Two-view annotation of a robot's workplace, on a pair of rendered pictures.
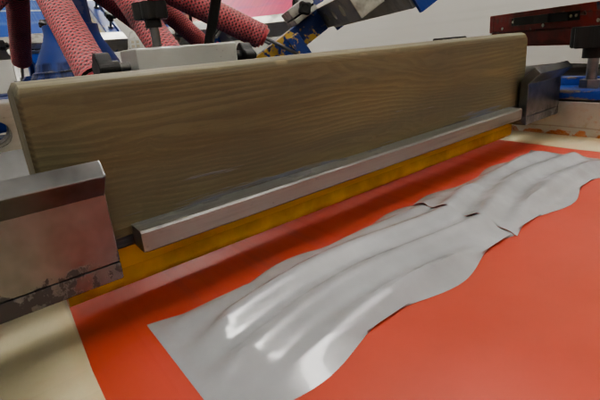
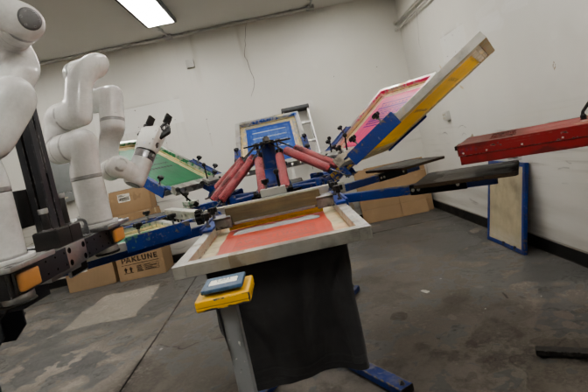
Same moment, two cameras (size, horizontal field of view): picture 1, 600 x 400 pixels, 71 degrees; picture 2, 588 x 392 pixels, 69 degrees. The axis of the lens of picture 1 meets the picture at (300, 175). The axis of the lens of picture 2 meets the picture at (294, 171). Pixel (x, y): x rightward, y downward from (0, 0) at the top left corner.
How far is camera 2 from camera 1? 1.66 m
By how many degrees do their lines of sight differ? 38
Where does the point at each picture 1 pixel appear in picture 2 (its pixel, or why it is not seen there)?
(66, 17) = (259, 175)
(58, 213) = (227, 220)
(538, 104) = (323, 204)
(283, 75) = (253, 205)
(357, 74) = (266, 203)
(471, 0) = (558, 94)
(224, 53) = (281, 188)
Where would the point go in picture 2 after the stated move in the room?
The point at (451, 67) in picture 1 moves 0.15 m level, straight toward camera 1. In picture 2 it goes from (290, 199) to (260, 208)
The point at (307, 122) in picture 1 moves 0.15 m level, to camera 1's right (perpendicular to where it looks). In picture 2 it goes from (257, 210) to (285, 207)
